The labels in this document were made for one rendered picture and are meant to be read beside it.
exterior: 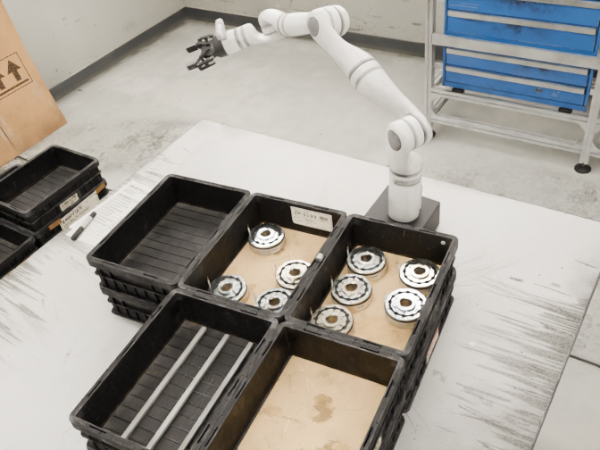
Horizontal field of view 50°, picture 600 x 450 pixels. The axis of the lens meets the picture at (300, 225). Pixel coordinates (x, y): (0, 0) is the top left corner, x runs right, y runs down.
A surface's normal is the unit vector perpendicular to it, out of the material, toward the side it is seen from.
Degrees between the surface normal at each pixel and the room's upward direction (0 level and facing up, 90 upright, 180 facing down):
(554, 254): 0
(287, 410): 0
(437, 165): 0
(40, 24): 90
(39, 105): 74
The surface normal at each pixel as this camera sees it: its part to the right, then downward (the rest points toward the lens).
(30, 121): 0.75, 0.04
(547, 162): -0.11, -0.76
